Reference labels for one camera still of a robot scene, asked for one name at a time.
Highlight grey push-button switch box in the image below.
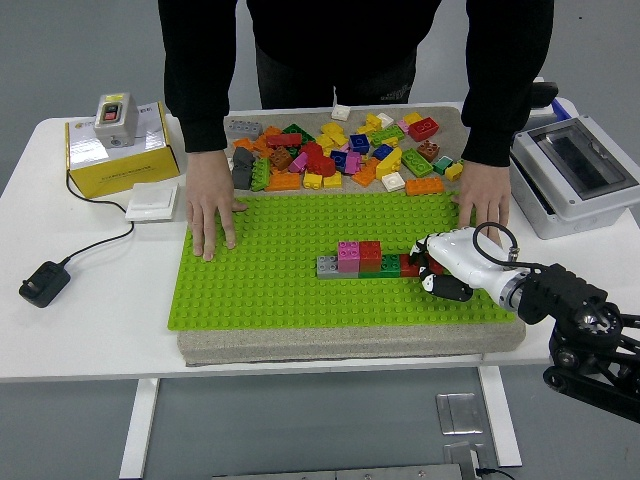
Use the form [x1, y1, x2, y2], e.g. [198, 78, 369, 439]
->
[93, 92, 140, 149]

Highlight person's left hand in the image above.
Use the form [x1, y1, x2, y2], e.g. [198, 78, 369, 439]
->
[451, 162, 512, 246]

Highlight person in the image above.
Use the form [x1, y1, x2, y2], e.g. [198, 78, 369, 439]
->
[157, 0, 555, 169]

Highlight yellow curved slope brick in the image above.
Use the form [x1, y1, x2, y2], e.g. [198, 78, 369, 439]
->
[375, 147, 404, 182]

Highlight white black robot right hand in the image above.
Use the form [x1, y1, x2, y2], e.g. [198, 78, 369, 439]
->
[407, 227, 532, 304]

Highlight dark green brick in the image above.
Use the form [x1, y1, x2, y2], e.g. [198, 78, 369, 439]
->
[281, 123, 315, 145]
[358, 253, 403, 279]

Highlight brown brick white studs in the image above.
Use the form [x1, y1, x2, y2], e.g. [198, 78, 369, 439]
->
[416, 139, 444, 162]

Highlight grey-brown foam mat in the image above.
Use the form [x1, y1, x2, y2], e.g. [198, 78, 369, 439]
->
[176, 104, 528, 366]

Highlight yellow cardboard box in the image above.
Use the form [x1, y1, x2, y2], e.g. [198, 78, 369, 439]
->
[64, 101, 180, 199]

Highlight grey two by four brick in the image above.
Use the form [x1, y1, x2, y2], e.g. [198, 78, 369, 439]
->
[226, 119, 264, 142]

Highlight black power adapter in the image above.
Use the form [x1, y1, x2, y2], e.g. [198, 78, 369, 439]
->
[18, 259, 72, 309]

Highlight pink two by two brick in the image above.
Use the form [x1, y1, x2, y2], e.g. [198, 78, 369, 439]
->
[337, 240, 361, 275]

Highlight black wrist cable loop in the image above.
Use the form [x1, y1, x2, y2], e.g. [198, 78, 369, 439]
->
[472, 222, 544, 274]

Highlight metal floor plate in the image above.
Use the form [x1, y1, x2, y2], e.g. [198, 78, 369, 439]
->
[443, 442, 501, 472]
[436, 393, 485, 436]

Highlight black plug adapter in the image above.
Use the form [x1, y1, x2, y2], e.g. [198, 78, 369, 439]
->
[529, 80, 560, 107]

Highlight blue plastic bin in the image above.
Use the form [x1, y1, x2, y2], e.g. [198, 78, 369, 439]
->
[529, 74, 576, 122]

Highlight lime green two by four brick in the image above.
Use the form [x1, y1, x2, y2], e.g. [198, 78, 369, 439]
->
[400, 148, 435, 178]

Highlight white table leg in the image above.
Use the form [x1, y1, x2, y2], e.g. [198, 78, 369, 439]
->
[118, 377, 161, 480]
[477, 368, 523, 467]

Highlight red two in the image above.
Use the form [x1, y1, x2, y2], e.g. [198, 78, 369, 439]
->
[358, 240, 383, 274]
[264, 133, 303, 149]
[399, 253, 446, 279]

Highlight green studded baseplate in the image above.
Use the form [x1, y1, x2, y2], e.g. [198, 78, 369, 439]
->
[167, 189, 516, 332]

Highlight large red brick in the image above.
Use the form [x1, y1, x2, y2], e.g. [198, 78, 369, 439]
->
[298, 142, 337, 178]

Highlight black power cord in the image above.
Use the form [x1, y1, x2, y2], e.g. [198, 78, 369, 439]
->
[58, 169, 136, 266]

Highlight person's right hand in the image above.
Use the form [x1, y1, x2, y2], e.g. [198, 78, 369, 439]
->
[185, 149, 250, 262]

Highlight white wall switch panel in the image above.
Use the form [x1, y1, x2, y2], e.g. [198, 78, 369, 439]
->
[123, 182, 180, 223]

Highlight grey electrical enclosure box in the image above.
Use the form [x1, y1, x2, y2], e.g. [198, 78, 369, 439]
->
[508, 114, 640, 240]

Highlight orange two by four brick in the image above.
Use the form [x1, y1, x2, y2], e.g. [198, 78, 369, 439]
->
[405, 176, 446, 197]
[264, 172, 303, 192]

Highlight red brick ring studs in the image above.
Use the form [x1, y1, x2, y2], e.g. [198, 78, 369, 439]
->
[408, 116, 442, 143]

